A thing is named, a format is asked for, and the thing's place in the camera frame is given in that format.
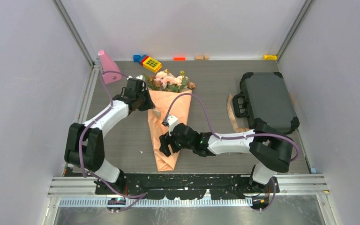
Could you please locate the peach wrapping paper sheet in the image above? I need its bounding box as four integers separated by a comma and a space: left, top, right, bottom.
148, 90, 192, 172

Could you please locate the tan ribbon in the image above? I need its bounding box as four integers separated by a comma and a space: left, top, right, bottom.
226, 94, 250, 133

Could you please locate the pink and brown rose stem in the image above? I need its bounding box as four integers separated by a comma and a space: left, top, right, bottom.
176, 70, 196, 92

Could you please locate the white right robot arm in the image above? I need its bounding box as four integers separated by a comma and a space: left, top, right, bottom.
159, 123, 294, 192

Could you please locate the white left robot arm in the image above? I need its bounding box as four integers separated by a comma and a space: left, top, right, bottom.
64, 75, 155, 194

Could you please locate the pink plastic wedge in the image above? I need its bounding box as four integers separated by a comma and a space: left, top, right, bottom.
97, 50, 122, 84

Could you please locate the yellow toy brick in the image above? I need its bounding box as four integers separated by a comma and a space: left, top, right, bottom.
142, 57, 162, 73

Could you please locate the blue toy brick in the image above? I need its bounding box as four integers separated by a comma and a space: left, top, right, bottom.
133, 54, 147, 64

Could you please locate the red toy brick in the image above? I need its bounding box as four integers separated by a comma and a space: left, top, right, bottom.
140, 55, 148, 65

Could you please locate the orange flat block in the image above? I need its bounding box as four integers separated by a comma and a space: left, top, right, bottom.
173, 57, 186, 61

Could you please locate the dark grey hard case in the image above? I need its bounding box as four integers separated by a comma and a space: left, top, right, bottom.
232, 72, 300, 135

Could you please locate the yellow corner block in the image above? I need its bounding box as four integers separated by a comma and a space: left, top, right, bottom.
263, 55, 278, 61

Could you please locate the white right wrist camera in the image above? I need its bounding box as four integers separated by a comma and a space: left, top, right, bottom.
162, 115, 179, 136

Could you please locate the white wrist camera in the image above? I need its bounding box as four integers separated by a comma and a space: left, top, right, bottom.
127, 75, 145, 81
162, 115, 179, 136

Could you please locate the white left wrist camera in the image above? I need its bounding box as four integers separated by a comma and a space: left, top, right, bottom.
127, 75, 145, 81

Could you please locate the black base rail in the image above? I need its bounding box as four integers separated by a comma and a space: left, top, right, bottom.
95, 173, 279, 200

